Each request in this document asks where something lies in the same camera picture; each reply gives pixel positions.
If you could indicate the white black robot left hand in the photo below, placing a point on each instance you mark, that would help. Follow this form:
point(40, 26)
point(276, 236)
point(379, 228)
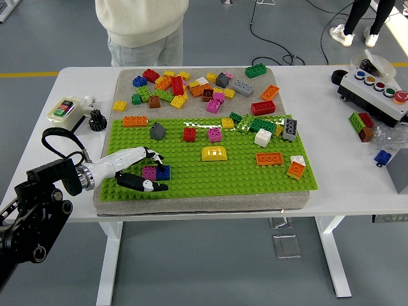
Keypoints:
point(121, 157)

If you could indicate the pink square brick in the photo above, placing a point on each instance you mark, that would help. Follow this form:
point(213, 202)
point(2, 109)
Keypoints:
point(148, 172)
point(214, 135)
point(214, 107)

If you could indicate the dark grey sloped brick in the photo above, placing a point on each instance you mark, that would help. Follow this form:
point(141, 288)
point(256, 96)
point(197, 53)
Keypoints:
point(222, 81)
point(157, 131)

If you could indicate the blue square brick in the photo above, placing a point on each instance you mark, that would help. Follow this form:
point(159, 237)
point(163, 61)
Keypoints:
point(164, 175)

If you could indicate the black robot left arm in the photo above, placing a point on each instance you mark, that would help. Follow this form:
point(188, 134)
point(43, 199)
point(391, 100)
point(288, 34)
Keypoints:
point(35, 220)

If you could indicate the orange two-by-four brick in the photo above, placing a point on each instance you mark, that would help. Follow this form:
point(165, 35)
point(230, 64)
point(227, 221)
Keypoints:
point(134, 121)

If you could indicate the dark green small brick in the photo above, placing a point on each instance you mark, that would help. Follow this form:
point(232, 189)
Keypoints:
point(235, 117)
point(137, 100)

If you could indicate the brown brick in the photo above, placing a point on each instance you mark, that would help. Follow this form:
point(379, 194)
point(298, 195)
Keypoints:
point(155, 103)
point(208, 95)
point(366, 135)

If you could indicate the red square brick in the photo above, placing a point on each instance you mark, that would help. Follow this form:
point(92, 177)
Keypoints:
point(189, 135)

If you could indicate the light green two-by-four brick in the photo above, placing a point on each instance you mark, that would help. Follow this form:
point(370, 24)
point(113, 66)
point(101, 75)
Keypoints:
point(163, 95)

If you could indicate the red long brick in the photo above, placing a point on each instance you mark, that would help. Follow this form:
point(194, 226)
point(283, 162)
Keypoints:
point(178, 86)

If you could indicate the yellow domed brick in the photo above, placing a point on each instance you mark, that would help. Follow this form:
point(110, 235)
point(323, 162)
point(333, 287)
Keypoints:
point(214, 155)

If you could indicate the green studded baseplate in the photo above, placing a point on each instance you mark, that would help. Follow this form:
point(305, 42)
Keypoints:
point(224, 179)

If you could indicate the yellow square brick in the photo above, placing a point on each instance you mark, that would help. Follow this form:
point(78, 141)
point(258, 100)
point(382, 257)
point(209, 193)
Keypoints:
point(227, 124)

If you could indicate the light green long brick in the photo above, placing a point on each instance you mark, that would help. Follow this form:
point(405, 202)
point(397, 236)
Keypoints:
point(244, 124)

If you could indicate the pink small brick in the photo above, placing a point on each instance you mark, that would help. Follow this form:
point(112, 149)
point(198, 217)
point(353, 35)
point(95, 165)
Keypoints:
point(229, 76)

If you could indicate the grey two-by-four brick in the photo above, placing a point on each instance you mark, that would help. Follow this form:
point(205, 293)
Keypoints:
point(290, 129)
point(243, 89)

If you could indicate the white square brick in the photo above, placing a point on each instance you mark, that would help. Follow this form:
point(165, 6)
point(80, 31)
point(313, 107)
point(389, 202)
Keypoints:
point(263, 138)

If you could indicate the dark green long brick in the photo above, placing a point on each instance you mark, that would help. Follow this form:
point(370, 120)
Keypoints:
point(264, 125)

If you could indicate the orange flat long brick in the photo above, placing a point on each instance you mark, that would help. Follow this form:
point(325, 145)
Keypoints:
point(269, 159)

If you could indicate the red two-by-four brick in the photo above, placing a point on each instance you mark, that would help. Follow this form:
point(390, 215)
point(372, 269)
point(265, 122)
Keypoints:
point(263, 109)

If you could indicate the dark green two-by-four brick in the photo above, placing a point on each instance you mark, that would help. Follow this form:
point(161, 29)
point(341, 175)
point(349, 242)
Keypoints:
point(257, 71)

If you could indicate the orange and yellow brick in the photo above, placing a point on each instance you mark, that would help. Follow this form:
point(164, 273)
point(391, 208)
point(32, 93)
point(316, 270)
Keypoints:
point(294, 170)

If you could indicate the blue brick with keyring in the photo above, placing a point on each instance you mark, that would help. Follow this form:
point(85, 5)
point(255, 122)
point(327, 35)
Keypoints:
point(383, 156)

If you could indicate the black gear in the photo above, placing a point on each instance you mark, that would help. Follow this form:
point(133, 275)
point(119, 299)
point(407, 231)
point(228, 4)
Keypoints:
point(96, 121)

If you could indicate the small white part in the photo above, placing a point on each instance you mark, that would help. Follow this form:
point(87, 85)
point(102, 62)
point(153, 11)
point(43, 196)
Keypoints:
point(89, 102)

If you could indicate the grey-brown mat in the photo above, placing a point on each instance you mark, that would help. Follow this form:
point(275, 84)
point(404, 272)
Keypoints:
point(195, 110)

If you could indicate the white table leg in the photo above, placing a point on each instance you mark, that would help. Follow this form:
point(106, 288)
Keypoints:
point(331, 255)
point(110, 255)

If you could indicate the person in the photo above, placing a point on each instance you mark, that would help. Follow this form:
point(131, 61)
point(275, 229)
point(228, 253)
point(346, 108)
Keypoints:
point(354, 16)
point(140, 19)

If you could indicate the clear floor plate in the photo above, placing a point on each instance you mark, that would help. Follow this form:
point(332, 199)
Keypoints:
point(280, 222)
point(287, 247)

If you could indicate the white push-button control box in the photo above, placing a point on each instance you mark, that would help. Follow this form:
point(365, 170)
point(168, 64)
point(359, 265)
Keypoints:
point(373, 96)

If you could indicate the clear plastic bag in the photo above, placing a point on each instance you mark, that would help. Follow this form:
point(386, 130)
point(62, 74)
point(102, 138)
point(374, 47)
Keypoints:
point(388, 137)

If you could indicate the table height control panel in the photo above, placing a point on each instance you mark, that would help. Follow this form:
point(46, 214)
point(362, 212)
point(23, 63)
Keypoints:
point(389, 218)

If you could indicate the round clear lidded container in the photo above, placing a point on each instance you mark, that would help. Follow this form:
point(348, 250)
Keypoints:
point(382, 69)

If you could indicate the grey box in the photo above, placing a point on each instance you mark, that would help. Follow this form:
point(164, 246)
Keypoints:
point(400, 172)

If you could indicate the cream switch box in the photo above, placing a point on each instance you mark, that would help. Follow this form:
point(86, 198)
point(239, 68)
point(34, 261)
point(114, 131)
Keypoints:
point(65, 116)

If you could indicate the white frame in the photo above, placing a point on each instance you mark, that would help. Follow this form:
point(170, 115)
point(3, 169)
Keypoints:
point(4, 12)

